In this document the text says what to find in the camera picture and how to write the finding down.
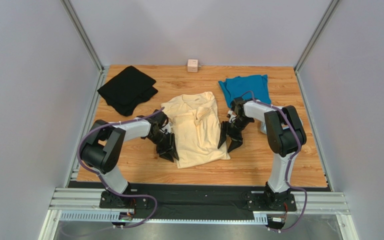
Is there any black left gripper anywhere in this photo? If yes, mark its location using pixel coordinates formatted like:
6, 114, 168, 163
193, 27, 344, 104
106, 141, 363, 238
148, 130, 180, 162

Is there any beige t shirt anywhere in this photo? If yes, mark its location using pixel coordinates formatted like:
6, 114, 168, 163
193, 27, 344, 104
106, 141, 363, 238
160, 91, 231, 169

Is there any blue t shirt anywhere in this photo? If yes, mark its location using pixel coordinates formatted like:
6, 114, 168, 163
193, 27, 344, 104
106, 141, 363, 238
218, 74, 272, 108

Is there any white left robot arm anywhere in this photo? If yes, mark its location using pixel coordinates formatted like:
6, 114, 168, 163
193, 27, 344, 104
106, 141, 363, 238
76, 110, 179, 198

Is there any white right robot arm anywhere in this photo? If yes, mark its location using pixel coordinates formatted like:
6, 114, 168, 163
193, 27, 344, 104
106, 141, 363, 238
217, 97, 307, 202

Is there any black base mat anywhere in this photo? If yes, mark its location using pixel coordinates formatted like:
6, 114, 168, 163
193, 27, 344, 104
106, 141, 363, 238
67, 182, 332, 221

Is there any black t shirt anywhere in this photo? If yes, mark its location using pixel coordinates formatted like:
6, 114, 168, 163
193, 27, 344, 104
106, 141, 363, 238
97, 65, 158, 117

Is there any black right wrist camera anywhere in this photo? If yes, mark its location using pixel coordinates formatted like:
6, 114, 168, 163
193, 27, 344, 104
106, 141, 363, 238
230, 97, 246, 115

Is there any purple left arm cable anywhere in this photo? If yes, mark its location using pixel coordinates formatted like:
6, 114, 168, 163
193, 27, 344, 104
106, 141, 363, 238
77, 107, 159, 230

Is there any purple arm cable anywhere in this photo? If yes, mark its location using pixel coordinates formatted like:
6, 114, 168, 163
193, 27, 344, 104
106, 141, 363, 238
234, 90, 309, 233
77, 107, 159, 230

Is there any left aluminium corner post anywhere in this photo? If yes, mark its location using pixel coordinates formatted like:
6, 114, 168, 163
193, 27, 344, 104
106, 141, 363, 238
60, 0, 104, 71

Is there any aluminium corner post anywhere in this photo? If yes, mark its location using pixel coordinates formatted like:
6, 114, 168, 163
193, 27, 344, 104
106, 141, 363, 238
60, 0, 104, 71
294, 0, 342, 72

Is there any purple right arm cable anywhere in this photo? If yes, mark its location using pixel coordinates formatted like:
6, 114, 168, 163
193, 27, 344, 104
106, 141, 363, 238
234, 90, 309, 233

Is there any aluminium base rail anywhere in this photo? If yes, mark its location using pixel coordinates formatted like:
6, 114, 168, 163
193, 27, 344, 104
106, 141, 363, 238
39, 182, 358, 240

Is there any right aluminium corner post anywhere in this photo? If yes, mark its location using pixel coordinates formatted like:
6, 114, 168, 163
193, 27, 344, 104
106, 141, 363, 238
294, 0, 342, 72

